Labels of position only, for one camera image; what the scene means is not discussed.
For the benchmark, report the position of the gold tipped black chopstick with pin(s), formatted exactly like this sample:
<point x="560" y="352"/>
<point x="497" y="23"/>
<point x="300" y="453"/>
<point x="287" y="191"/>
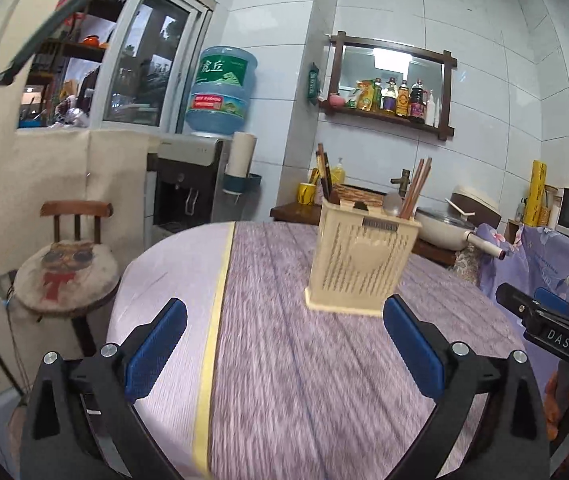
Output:
<point x="332" y="197"/>

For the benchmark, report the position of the thin brown chopstick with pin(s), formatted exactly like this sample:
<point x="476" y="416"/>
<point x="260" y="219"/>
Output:
<point x="320" y="164"/>

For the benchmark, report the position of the wooden wall shelf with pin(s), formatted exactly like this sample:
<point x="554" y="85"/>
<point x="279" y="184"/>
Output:
<point x="366" y="74"/>

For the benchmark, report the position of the purple striped table mat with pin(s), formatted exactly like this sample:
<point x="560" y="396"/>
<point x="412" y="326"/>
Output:
<point x="300" y="393"/>

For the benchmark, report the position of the cream frying pan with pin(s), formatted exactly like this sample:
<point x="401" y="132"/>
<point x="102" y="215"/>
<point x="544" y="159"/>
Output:
<point x="445" y="231"/>

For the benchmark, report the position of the blue water jug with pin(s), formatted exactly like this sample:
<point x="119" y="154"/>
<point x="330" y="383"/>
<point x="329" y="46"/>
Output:
<point x="222" y="89"/>

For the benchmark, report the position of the dark soy sauce bottle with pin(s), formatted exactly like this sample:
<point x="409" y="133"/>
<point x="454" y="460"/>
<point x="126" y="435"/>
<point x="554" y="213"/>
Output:
<point x="418" y="102"/>

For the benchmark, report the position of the purple floral cloth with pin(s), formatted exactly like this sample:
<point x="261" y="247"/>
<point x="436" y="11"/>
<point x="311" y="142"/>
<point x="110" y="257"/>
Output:
<point x="538" y="258"/>

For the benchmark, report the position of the yellow tape strip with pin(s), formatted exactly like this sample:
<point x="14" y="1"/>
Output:
<point x="202" y="423"/>

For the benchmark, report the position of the woven pattern basin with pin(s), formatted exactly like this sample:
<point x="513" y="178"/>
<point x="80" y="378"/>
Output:
<point x="352" y="195"/>

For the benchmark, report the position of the brown chopstick in basket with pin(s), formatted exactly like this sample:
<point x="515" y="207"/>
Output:
<point x="406" y="209"/>

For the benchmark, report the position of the yellow mug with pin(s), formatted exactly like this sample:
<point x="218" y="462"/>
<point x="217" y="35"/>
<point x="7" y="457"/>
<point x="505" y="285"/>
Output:
<point x="306" y="193"/>

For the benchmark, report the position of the brown wooden chopstick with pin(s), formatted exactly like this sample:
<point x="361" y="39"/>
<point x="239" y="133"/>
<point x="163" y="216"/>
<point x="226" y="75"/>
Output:
<point x="424" y="177"/>

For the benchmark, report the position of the paper towel roll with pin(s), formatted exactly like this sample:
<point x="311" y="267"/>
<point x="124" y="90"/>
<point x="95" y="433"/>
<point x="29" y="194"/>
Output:
<point x="241" y="154"/>

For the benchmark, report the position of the window with white frame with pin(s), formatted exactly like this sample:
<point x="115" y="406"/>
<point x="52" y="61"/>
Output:
<point x="117" y="63"/>

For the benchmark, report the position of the yellow soap bottle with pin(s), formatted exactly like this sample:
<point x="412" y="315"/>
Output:
<point x="337" y="173"/>

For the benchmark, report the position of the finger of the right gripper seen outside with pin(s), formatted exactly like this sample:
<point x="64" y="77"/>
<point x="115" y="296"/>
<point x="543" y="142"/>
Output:
<point x="551" y="301"/>

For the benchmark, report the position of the wooden chair with cushion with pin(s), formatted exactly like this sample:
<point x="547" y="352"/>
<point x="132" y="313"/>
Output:
<point x="76" y="273"/>

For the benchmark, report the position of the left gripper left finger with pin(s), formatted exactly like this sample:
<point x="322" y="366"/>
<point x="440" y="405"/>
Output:
<point x="147" y="349"/>

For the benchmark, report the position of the green hanging packet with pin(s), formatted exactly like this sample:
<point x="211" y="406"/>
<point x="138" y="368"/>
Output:
<point x="313" y="86"/>

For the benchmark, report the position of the brass faucet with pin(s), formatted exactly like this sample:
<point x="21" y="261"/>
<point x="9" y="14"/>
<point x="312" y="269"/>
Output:
<point x="402" y="182"/>

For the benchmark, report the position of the cream plastic utensil basket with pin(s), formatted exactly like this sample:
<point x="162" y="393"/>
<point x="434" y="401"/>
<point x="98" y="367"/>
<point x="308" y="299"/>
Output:
<point x="359" y="259"/>

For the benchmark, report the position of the dark teal wall holder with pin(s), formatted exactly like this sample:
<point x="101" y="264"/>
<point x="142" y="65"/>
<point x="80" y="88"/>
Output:
<point x="239" y="185"/>

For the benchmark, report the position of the grey water dispenser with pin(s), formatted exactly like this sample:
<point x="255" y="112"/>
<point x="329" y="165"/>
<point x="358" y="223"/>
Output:
<point x="190" y="172"/>

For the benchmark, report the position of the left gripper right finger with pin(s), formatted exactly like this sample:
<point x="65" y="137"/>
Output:
<point x="420" y="345"/>

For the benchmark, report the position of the grey plastic spoon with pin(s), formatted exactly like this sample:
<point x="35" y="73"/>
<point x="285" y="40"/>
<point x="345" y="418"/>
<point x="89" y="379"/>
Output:
<point x="393" y="204"/>

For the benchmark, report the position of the yellow oil bottle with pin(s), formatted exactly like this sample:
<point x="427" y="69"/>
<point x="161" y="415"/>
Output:
<point x="403" y="100"/>

